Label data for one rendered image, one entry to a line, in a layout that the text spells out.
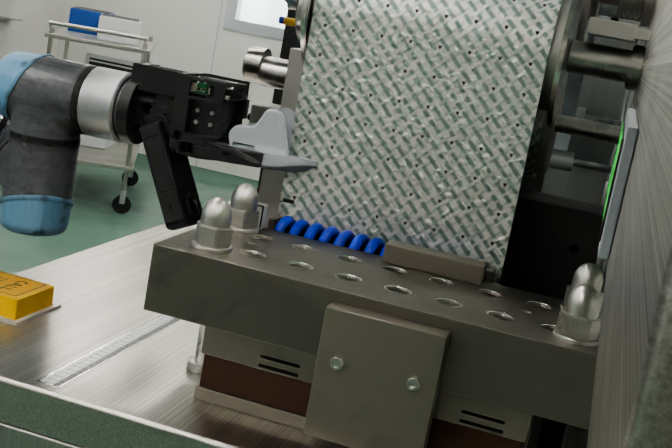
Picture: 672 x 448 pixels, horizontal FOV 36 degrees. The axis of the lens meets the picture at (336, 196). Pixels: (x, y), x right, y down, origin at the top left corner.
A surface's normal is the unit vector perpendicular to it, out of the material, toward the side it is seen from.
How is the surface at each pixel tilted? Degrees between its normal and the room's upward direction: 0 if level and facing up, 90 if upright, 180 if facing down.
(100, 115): 101
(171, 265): 90
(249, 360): 90
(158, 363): 0
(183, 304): 90
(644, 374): 90
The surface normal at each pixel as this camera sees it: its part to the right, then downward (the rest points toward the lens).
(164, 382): 0.18, -0.97
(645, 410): -0.62, 0.03
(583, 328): -0.27, 0.12
